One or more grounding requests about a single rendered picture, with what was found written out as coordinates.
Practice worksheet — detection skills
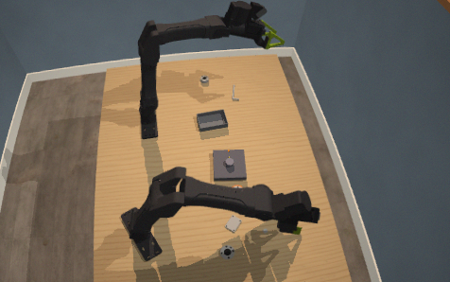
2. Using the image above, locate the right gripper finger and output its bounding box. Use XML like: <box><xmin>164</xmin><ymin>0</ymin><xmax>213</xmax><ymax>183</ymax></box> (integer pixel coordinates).
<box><xmin>293</xmin><ymin>227</ymin><xmax>302</xmax><ymax>235</ymax></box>

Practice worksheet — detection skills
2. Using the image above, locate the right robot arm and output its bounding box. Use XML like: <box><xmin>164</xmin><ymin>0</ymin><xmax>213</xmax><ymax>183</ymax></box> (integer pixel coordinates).
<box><xmin>121</xmin><ymin>167</ymin><xmax>320</xmax><ymax>261</ymax></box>

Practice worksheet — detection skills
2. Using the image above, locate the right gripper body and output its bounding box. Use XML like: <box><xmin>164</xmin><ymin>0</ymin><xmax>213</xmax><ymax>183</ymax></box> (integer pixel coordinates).
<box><xmin>277</xmin><ymin>220</ymin><xmax>298</xmax><ymax>234</ymax></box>

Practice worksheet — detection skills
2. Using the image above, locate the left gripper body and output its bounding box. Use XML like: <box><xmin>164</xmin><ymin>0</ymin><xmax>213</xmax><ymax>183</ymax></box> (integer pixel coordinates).
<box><xmin>242</xmin><ymin>19</ymin><xmax>269</xmax><ymax>49</ymax></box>

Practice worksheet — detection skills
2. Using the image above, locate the grey round flange with centre hole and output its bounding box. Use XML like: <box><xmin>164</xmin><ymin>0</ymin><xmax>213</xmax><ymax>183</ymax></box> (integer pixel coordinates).
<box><xmin>220</xmin><ymin>245</ymin><xmax>234</xmax><ymax>259</ymax></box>

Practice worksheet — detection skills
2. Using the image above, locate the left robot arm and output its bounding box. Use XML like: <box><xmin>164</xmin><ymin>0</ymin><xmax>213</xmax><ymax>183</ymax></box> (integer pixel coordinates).
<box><xmin>138</xmin><ymin>1</ymin><xmax>267</xmax><ymax>139</ymax></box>

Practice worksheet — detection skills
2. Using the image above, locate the small beige rectangular plate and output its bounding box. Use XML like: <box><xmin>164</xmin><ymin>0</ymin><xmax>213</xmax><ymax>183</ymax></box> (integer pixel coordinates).
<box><xmin>225</xmin><ymin>215</ymin><xmax>242</xmax><ymax>232</ymax></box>

